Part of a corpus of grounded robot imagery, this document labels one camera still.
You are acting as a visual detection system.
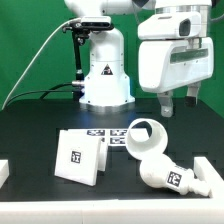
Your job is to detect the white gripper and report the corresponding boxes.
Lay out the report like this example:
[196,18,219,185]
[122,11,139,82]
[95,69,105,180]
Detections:
[138,8,214,118]

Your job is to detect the white lamp bulb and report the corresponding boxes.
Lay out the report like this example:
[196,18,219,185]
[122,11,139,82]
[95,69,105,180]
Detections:
[139,154,210,197]

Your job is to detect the white lamp base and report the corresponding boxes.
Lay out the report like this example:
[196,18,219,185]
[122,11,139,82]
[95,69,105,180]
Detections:
[54,130,108,186]

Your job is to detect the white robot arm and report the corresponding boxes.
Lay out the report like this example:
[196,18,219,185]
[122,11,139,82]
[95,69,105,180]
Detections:
[64,0,215,117]

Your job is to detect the white lamp shade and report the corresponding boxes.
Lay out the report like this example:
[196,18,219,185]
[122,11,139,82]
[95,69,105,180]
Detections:
[125,118,168,160]

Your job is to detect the white tag sheet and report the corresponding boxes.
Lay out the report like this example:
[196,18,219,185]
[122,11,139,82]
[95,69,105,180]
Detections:
[68,128,149,146]

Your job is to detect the white left border block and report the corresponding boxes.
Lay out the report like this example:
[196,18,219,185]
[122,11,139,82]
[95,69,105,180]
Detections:
[0,160,9,188]

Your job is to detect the white right border rail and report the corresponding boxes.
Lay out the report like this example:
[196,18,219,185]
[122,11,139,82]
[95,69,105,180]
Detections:
[193,157,224,199]

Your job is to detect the white border rail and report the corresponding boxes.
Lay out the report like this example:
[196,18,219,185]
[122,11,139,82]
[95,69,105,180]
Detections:
[0,199,224,224]
[193,157,224,199]

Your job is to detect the white front border rail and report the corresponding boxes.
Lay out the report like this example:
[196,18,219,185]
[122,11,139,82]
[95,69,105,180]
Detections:
[0,199,224,224]

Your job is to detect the black camera on stand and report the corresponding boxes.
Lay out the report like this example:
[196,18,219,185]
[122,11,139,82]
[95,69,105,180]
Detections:
[62,19,114,99]

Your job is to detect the black cable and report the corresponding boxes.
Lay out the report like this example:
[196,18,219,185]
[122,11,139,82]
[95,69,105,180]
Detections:
[4,82,83,107]

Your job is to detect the white cable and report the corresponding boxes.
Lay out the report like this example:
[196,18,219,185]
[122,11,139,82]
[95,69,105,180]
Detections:
[1,18,81,111]

